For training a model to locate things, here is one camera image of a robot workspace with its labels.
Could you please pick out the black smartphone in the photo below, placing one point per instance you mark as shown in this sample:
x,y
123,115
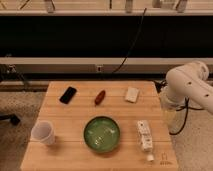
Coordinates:
x,y
68,95

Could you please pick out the brown sausage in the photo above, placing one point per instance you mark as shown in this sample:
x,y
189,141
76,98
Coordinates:
x,y
99,98

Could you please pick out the white paper cup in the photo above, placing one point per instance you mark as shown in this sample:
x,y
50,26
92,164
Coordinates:
x,y
43,132

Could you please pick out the green ceramic bowl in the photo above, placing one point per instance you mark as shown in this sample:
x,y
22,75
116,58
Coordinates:
x,y
101,134

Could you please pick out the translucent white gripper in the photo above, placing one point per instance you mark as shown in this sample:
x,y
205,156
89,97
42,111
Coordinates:
x,y
167,111

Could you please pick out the white sponge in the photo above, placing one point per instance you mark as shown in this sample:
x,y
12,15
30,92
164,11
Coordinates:
x,y
132,94

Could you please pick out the black chair base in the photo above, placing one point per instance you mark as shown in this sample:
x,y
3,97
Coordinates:
x,y
14,120

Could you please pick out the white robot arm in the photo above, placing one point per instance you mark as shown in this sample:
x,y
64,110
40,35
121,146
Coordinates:
x,y
187,82

